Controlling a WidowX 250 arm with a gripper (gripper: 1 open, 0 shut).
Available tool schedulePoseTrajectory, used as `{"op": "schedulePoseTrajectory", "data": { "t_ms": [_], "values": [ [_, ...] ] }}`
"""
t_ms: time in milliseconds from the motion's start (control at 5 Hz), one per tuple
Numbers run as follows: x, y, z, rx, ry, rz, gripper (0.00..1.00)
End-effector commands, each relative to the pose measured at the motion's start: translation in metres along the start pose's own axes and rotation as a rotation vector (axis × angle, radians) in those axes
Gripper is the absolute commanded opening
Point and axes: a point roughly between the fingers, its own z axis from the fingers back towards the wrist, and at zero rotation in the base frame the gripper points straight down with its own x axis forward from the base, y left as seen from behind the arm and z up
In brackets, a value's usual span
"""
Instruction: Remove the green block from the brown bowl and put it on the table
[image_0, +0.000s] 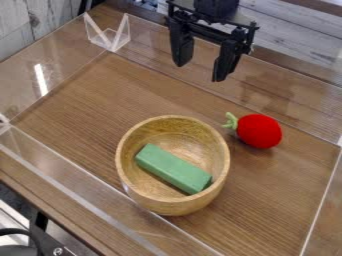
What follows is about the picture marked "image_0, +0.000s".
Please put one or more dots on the clear acrylic front wall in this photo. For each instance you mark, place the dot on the clear acrylic front wall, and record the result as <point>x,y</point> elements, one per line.
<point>99,213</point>

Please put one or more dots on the green rectangular block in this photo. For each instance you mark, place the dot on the green rectangular block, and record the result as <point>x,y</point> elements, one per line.
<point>174,170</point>

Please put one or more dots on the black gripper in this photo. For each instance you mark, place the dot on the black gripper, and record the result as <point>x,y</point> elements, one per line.
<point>214,20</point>

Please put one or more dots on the brown wooden bowl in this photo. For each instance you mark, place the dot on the brown wooden bowl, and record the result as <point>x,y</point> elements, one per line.
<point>192,140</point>

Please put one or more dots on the black table clamp bracket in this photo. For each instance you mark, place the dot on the black table clamp bracket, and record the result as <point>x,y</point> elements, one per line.
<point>43,244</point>

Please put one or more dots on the red plush strawberry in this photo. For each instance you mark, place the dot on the red plush strawberry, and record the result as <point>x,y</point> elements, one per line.
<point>258,130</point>

